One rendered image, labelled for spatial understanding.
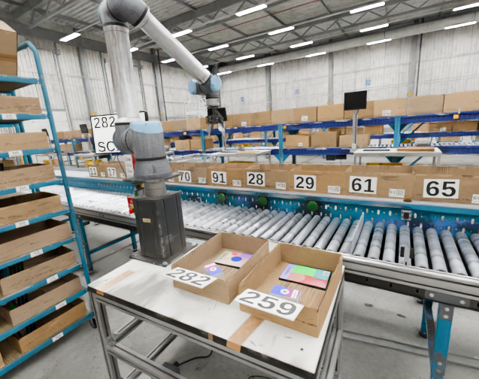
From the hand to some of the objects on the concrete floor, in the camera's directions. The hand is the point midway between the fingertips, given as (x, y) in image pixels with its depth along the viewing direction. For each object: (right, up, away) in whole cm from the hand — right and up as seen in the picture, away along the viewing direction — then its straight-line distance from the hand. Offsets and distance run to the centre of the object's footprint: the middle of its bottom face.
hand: (216, 135), depth 186 cm
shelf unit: (-134, -151, -17) cm, 202 cm away
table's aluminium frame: (+11, -150, -52) cm, 158 cm away
